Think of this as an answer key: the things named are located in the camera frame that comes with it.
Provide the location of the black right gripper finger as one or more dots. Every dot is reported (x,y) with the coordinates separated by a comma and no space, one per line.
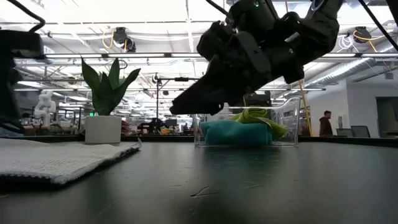
(205,96)

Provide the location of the teal microfiber towel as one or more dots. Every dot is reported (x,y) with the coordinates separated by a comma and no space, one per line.
(236,132)

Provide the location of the yellow-green microfiber towel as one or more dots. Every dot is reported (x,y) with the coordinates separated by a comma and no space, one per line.
(258,116)

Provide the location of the clear plastic bin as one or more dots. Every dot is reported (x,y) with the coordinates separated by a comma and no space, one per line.
(292,118)

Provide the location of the grey microfiber towel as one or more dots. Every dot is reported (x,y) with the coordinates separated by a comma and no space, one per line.
(46,158)

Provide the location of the black background robot arm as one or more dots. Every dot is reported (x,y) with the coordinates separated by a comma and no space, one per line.
(152,126)

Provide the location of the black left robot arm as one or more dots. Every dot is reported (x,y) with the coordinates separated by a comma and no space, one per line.
(12,77)

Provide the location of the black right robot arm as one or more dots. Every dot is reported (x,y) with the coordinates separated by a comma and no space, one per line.
(311,28)

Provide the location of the black monitor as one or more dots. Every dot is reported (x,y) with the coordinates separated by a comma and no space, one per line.
(258,99)

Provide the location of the long ceiling light bar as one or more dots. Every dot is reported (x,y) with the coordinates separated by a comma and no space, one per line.
(136,55)

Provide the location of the green snake plant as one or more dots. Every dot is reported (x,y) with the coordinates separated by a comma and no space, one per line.
(105,93)

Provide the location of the white plant pot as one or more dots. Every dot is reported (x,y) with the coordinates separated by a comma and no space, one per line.
(102,129)

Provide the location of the white robot figure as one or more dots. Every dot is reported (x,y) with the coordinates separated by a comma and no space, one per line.
(45,107)

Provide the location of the wooden workbench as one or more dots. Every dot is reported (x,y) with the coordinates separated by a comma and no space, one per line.
(46,128)

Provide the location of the black station frame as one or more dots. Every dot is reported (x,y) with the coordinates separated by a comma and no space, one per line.
(182,79)

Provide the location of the silver ventilation duct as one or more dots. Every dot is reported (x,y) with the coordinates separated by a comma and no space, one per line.
(342,73)

